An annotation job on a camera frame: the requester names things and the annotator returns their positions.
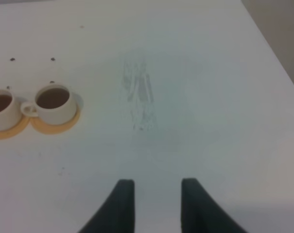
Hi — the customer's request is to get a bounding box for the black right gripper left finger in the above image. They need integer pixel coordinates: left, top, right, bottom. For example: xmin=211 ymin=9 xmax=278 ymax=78
xmin=80 ymin=180 xmax=135 ymax=233

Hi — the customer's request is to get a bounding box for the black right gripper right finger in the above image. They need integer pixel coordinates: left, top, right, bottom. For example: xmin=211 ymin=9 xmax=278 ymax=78
xmin=181 ymin=178 xmax=245 ymax=233

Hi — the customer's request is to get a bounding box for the right orange cup coaster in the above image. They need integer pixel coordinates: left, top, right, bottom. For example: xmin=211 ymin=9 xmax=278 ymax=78
xmin=30 ymin=92 xmax=84 ymax=135

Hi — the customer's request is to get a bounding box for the orange cup coaster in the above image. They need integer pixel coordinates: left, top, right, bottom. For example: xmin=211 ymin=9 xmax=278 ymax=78
xmin=30 ymin=92 xmax=84 ymax=135
xmin=0 ymin=113 xmax=30 ymax=140

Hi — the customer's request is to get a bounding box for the right white teacup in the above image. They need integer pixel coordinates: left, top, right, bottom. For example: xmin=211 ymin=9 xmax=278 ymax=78
xmin=20 ymin=83 xmax=77 ymax=125

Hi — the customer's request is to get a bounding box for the white teacup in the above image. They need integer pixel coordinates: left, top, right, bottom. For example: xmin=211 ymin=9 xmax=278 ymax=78
xmin=0 ymin=89 xmax=22 ymax=131
xmin=20 ymin=83 xmax=77 ymax=125

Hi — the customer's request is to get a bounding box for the left orange cup coaster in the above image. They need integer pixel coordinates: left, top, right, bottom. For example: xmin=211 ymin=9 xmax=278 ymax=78
xmin=0 ymin=113 xmax=30 ymax=140

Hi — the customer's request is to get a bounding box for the left white teacup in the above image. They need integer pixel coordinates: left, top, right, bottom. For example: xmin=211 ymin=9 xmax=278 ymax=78
xmin=0 ymin=89 xmax=22 ymax=131

